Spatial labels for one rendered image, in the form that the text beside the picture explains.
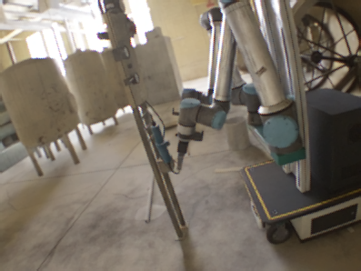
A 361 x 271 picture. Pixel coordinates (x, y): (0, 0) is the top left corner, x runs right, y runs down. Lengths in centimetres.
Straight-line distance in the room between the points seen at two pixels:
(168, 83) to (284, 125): 670
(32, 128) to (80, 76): 236
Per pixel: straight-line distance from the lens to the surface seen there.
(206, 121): 103
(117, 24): 132
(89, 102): 618
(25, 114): 439
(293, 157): 119
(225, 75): 110
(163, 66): 746
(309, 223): 150
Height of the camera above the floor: 127
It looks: 19 degrees down
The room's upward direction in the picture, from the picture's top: 16 degrees counter-clockwise
